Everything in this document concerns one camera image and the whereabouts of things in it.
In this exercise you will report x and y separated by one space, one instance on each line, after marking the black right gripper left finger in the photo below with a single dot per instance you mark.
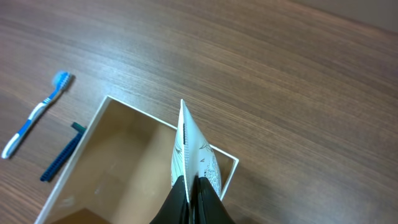
175 208

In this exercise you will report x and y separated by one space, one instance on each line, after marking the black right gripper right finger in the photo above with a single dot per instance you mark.
207 206

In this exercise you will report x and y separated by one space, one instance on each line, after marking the white cream tube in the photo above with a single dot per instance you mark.
192 154

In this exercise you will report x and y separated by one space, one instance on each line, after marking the beige open cardboard box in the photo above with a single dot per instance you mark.
120 170

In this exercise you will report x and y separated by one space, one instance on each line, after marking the blue disposable razor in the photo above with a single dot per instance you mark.
64 155

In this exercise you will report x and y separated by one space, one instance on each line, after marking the blue white toothbrush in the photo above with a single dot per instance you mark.
60 82

